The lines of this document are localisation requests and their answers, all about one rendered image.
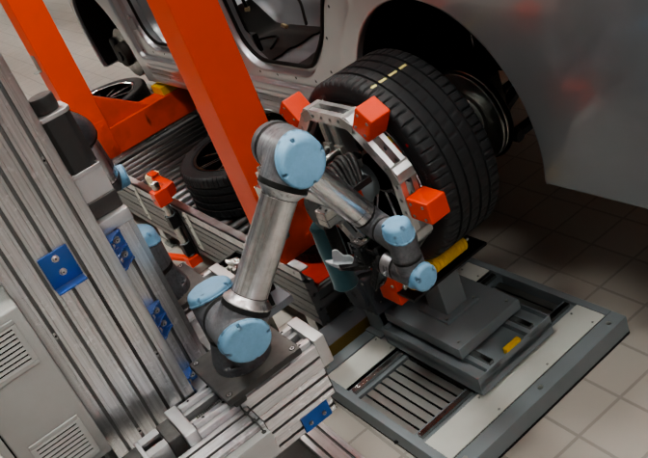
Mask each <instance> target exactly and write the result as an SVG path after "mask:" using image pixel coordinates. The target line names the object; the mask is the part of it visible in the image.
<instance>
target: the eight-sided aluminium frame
mask: <svg viewBox="0 0 648 458"><path fill-rule="evenodd" d="M355 108H356V106H355V107H351V106H347V105H342V104H337V103H333V102H329V101H324V100H323V99H322V100H319V99H317V100H316V101H314V102H313V103H311V104H310V105H308V106H306V107H305V108H303V110H302V113H301V118H300V120H299V124H298V128H299V129H301V130H305V131H307V132H309V133H310V134H311V135H312V136H313V137H314V138H315V139H316V135H317V132H318V129H319V124H318V123H319V122H323V123H324V124H328V125H334V126H335V127H339V128H343V129H345V130H347V131H348V132H349V133H350V134H351V135H352V136H353V137H354V138H355V139H356V140H357V142H358V143H359V144H360V145H361V146H362V147H363V148H364V150H365V151H366V152H367V153H368V154H369V155H370V156H371V157H372V158H373V160H374V161H375V162H376V163H377V164H378V165H379V166H380V167H381V168H382V170H383V171H384V172H385V173H386V174H387V175H388V177H389V178H390V180H391V183H392V186H393V189H394V192H395V194H396V197H397V200H398V202H399V205H400V208H401V211H402V214H403V216H406V217H408V218H409V219H410V221H411V224H412V226H413V227H414V229H415V232H416V237H417V240H418V244H419V247H420V246H421V245H422V243H423V242H424V241H425V239H426V238H427V237H428V235H429V234H430V233H431V232H432V230H433V226H432V225H430V224H427V223H424V222H422V221H420V220H417V219H414V218H412V215H411V212H410V209H409V207H408V204H407V202H406V198H408V197H409V196H410V195H412V194H413V193H414V192H416V191H417V190H418V189H419V183H418V180H417V177H416V171H415V170H414V168H413V165H412V164H411V163H410V161H409V160H408V158H407V157H405V156H404V155H403V154H402V153H401V152H400V151H399V150H398V149H397V147H396V146H395V145H394V144H393V143H392V142H391V141H390V140H389V139H388V137H387V136H386V135H385V134H384V133H382V134H380V135H379V136H377V137H376V138H374V139H373V140H371V141H370V142H368V141H366V140H365V139H364V138H363V137H362V136H361V135H360V134H359V133H358V132H357V131H356V130H355V129H353V120H354V113H355ZM373 141H374V142H375V143H376V144H377V145H378V146H377V145H376V144H375V143H374V142H373ZM392 162H393V163H392ZM338 226H339V227H340V229H341V230H342V231H343V232H344V233H345V234H346V236H347V237H348V238H349V239H350V240H352V239H353V238H357V239H358V238H359V237H360V236H361V237H363V236H364V235H363V234H361V233H360V232H359V230H358V229H357V228H355V227H354V226H353V227H354V228H355V229H356V231H357V232H355V231H354V230H353V228H352V227H351V226H350V225H349V224H348V223H347V221H346V222H344V223H343V224H341V225H338Z"/></svg>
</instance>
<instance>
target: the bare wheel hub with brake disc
mask: <svg viewBox="0 0 648 458"><path fill-rule="evenodd" d="M443 76H445V77H446V78H447V79H448V80H449V81H450V82H451V83H452V84H453V85H454V86H455V87H456V88H457V90H458V91H460V93H461V94H462V95H463V97H464V98H465V99H466V100H467V101H468V102H469V103H470V106H471V107H472V108H473V109H474V112H475V113H476V114H477V116H478V117H479V120H480V121H481V123H482V125H483V128H484V129H485V131H486V133H487V136H488V137H489V140H490V142H491V146H492V147H493V150H494V154H495V156H497V155H498V154H500V153H501V152H502V151H504V149H505V148H506V146H507V144H508V140H509V124H508V120H507V117H506V114H505V112H504V109H503V107H502V105H501V103H500V101H499V99H498V98H497V97H496V95H495V94H494V93H493V91H492V90H491V89H490V88H489V87H488V86H487V85H486V84H485V83H484V82H482V81H481V80H480V79H479V78H477V77H476V76H474V75H472V74H470V73H468V72H465V71H463V70H451V71H448V72H446V73H445V74H443Z"/></svg>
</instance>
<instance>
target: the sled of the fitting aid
mask: <svg viewBox="0 0 648 458"><path fill-rule="evenodd" d="M520 306H521V308H520V309H519V310H518V311H517V312H516V313H515V314H513V315H512V316H511V317H510V318H509V319H508V320H507V321H505V322H504V323H503V324H502V325H501V326H500V327H499V328H497V329H496V330H495V331H494V332H493V333H492V334H491V335H489V336H488V337H487V338H486V339H485V340H484V341H482V342H481V343H480V344H479V345H478V346H477V347H476V348H474V349H473V350H472V352H471V353H470V354H468V355H467V356H466V357H465V358H464V359H463V360H461V359H459V358H457V357H456V356H454V355H452V354H450V353H448V352H446V351H445V350H443V349H441V348H439V347H438V346H436V345H434V344H432V343H430V342H428V341H426V340H424V339H422V338H420V337H418V336H416V335H414V334H412V333H410V332H408V331H406V330H404V329H402V328H401V327H399V326H397V325H395V324H393V323H391V322H390V321H389V322H388V323H387V324H385V325H384V326H383V327H382V330H383V332H384V335H385V337H386V340H387V342H388V343H389V344H391V345H393V346H395V347H397V348H398V349H400V350H402V351H404V352H405V353H407V354H409V355H411V356H413V357H414V358H416V359H418V360H420V361H421V362H423V363H425V364H428V365H429V366H431V367H433V368H435V369H437V370H438V371H440V372H442V373H443V374H444V375H446V376H448V377H450V378H452V379H453V380H455V381H457V382H459V383H461V384H462V385H464V386H466V387H468V388H469V389H471V390H473V391H476V392H477V393H479V394H481V395H483V396H484V395H485V394H486V393H487V392H488V391H489V390H490V389H491V388H492V387H494V386H495V385H496V384H497V383H498V382H499V381H500V380H501V379H502V378H503V377H505V376H506V375H507V374H508V373H509V372H510V371H511V370H512V369H513V368H514V367H515V366H517V365H518V364H519V363H520V362H521V361H522V360H523V359H524V358H525V357H527V356H528V355H529V354H530V353H531V352H532V351H533V350H534V349H535V348H536V347H537V346H539V345H540V344H541V343H542V342H543V341H544V340H545V339H546V338H547V337H549V336H550V335H551V334H552V333H553V332H554V329H553V325H552V321H551V318H550V316H549V315H547V314H545V313H544V312H542V311H539V310H535V309H533V308H530V307H528V306H526V305H523V304H521V303H520Z"/></svg>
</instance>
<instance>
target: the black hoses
mask: <svg viewBox="0 0 648 458"><path fill-rule="evenodd" d="M361 158H362V154H361V153H357V152H355V151H353V152H346V153H345V154H343V155H338V156H336V157H335V159H334V160H333V162H331V163H330V164H329V166H327V168H329V169H330V170H331V171H332V172H334V173H335V174H336V175H337V176H339V177H340V178H341V179H342V180H344V181H345V182H346V183H347V184H349V185H350V186H351V187H352V188H354V189H355V190H356V191H357V192H359V191H360V190H362V189H363V188H364V187H366V186H367V185H368V184H369V183H370V182H372V180H371V177H370V175H362V171H361V168H360V165H359V162H358V160H357V159H361Z"/></svg>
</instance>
